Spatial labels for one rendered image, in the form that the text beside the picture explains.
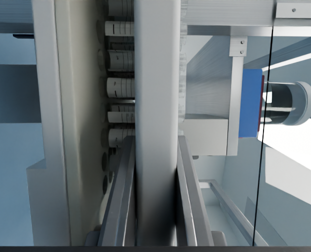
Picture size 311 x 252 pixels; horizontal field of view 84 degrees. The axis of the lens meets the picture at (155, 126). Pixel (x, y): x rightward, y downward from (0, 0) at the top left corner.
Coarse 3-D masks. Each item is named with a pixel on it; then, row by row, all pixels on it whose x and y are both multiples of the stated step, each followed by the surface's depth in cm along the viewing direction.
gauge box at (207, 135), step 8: (184, 120) 47; (192, 120) 47; (200, 120) 47; (208, 120) 47; (216, 120) 47; (224, 120) 47; (184, 128) 47; (192, 128) 47; (200, 128) 47; (208, 128) 47; (216, 128) 47; (224, 128) 47; (192, 136) 48; (200, 136) 48; (208, 136) 48; (216, 136) 48; (224, 136) 48; (192, 144) 48; (200, 144) 48; (208, 144) 48; (216, 144) 48; (224, 144) 48; (192, 152) 48; (200, 152) 48; (208, 152) 48; (216, 152) 48; (224, 152) 48
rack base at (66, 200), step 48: (48, 0) 7; (48, 48) 7; (96, 48) 11; (48, 96) 7; (96, 96) 11; (48, 144) 8; (96, 144) 11; (48, 192) 8; (96, 192) 11; (48, 240) 8
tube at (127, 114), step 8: (104, 104) 12; (112, 104) 12; (120, 104) 12; (128, 104) 12; (104, 112) 11; (112, 112) 11; (120, 112) 11; (128, 112) 11; (184, 112) 11; (104, 120) 12; (112, 120) 12; (120, 120) 12; (128, 120) 12
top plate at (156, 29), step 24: (144, 0) 7; (168, 0) 7; (144, 24) 7; (168, 24) 7; (144, 48) 7; (168, 48) 7; (144, 72) 7; (168, 72) 7; (144, 96) 7; (168, 96) 8; (144, 120) 8; (168, 120) 8; (144, 144) 8; (168, 144) 8; (144, 168) 8; (168, 168) 8; (144, 192) 8; (168, 192) 8; (144, 216) 8; (168, 216) 8; (144, 240) 8; (168, 240) 8
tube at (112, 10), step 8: (96, 0) 10; (104, 0) 10; (112, 0) 10; (120, 0) 10; (128, 0) 10; (184, 0) 10; (104, 8) 11; (112, 8) 11; (120, 8) 11; (128, 8) 11; (184, 8) 11; (184, 16) 11
